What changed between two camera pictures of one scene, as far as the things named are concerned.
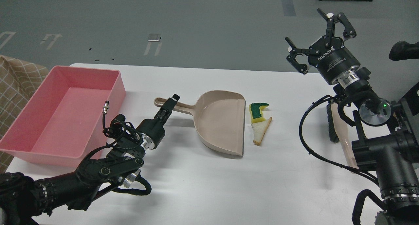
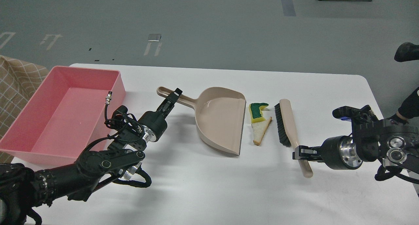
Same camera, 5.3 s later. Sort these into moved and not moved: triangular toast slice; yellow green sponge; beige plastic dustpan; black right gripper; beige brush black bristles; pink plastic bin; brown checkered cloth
Moved: beige plastic dustpan; beige brush black bristles; black right gripper
Not moved: brown checkered cloth; yellow green sponge; triangular toast slice; pink plastic bin
